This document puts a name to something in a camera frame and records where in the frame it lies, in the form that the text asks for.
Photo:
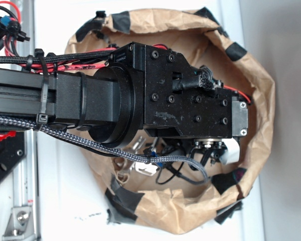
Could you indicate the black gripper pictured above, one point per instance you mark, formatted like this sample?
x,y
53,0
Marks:
x,y
185,102

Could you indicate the aluminium extrusion rail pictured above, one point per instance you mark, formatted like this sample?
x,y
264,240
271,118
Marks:
x,y
25,174

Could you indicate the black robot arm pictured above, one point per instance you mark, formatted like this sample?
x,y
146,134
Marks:
x,y
113,94

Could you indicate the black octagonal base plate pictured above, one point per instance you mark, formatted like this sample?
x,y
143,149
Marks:
x,y
12,150

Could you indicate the silver key with square head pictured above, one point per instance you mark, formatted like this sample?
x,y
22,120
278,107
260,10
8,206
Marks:
x,y
135,145

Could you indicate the metal corner bracket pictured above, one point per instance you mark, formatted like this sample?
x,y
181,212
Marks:
x,y
20,225

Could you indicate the brown paper bag tray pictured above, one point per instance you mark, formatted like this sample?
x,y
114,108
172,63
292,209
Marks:
x,y
179,207

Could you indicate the black cable tie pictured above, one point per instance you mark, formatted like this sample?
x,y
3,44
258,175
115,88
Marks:
x,y
42,117

